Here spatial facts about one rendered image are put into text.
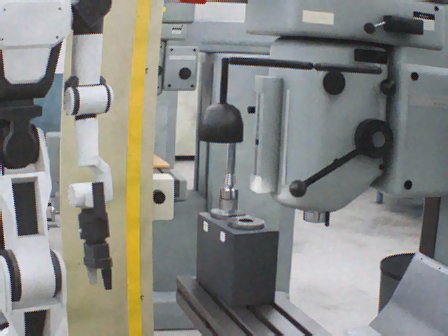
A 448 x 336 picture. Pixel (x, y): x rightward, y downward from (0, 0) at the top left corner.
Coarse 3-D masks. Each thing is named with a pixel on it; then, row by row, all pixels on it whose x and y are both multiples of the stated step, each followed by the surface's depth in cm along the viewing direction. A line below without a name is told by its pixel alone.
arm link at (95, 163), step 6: (90, 156) 187; (96, 156) 189; (78, 162) 188; (84, 162) 187; (90, 162) 187; (96, 162) 188; (102, 162) 190; (90, 168) 193; (96, 168) 192; (102, 168) 189; (108, 168) 191; (96, 174) 194; (102, 174) 191; (108, 174) 190; (102, 180) 192; (108, 180) 190; (108, 186) 190; (108, 192) 190; (108, 198) 191
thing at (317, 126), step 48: (288, 48) 127; (336, 48) 123; (384, 48) 128; (288, 96) 127; (336, 96) 125; (384, 96) 129; (288, 144) 128; (336, 144) 127; (288, 192) 130; (336, 192) 130
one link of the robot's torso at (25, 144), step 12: (0, 108) 167; (12, 108) 169; (24, 108) 171; (36, 108) 173; (0, 120) 184; (12, 120) 170; (24, 120) 172; (12, 132) 170; (24, 132) 172; (12, 144) 171; (24, 144) 173; (36, 144) 176; (12, 156) 171; (24, 156) 174
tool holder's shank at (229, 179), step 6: (228, 144) 180; (234, 144) 180; (228, 150) 181; (234, 150) 181; (228, 156) 181; (234, 156) 181; (228, 162) 181; (234, 162) 182; (228, 168) 181; (234, 168) 182; (228, 174) 182; (234, 174) 182; (228, 180) 182; (234, 180) 182; (228, 186) 182
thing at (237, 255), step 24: (216, 216) 181; (240, 216) 181; (216, 240) 177; (240, 240) 169; (264, 240) 172; (216, 264) 178; (240, 264) 171; (264, 264) 174; (216, 288) 179; (240, 288) 172; (264, 288) 175
